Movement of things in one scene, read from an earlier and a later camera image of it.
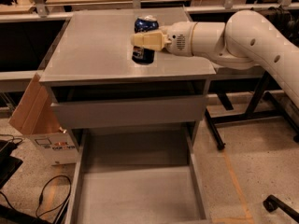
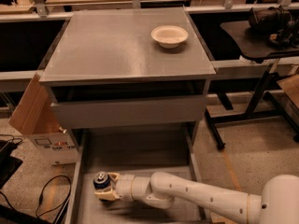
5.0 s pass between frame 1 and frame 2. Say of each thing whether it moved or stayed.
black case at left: stayed
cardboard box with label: stayed
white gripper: moved
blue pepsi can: moved
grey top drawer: stayed
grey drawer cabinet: stayed
